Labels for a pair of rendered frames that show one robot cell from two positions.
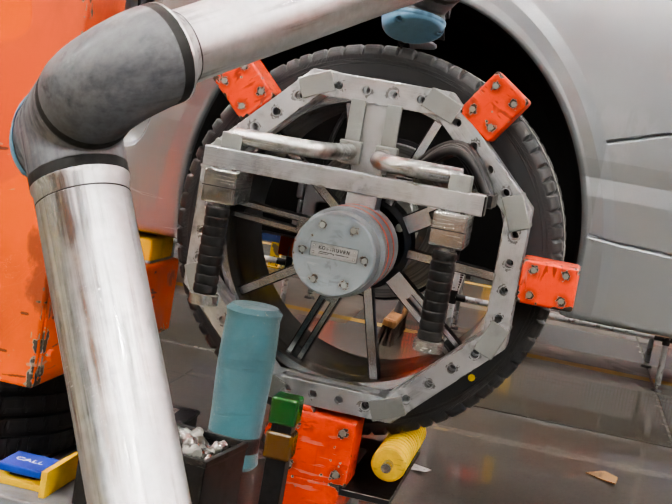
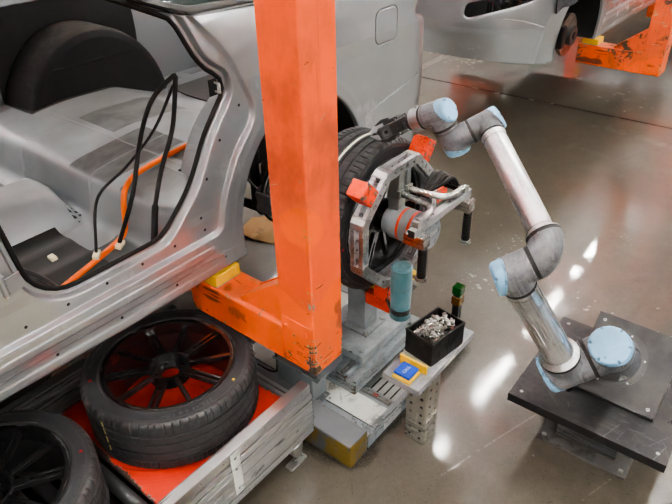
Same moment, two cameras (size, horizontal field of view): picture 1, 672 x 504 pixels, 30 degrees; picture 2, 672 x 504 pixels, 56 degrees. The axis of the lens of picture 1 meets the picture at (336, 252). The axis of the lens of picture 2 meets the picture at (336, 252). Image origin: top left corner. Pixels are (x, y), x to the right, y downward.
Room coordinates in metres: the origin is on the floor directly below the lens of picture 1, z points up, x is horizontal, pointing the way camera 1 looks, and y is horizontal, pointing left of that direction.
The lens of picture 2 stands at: (1.17, 2.06, 2.19)
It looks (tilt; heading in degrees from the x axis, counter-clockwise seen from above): 33 degrees down; 299
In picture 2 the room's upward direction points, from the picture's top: 1 degrees counter-clockwise
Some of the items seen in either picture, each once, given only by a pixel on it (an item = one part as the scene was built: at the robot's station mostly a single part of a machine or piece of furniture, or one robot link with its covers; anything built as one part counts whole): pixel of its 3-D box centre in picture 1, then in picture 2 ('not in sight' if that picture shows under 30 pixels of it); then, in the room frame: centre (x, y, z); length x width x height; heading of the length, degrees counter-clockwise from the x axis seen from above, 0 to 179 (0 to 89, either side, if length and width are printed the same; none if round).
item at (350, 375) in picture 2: not in sight; (356, 342); (2.21, -0.01, 0.13); 0.50 x 0.36 x 0.10; 79
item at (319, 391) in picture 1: (355, 245); (396, 220); (2.03, -0.03, 0.85); 0.54 x 0.07 x 0.54; 79
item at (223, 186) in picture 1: (227, 184); (416, 238); (1.86, 0.18, 0.93); 0.09 x 0.05 x 0.05; 169
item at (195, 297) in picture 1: (210, 251); (422, 263); (1.83, 0.18, 0.83); 0.04 x 0.04 x 0.16
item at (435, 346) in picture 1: (436, 297); (466, 226); (1.77, -0.15, 0.83); 0.04 x 0.04 x 0.16
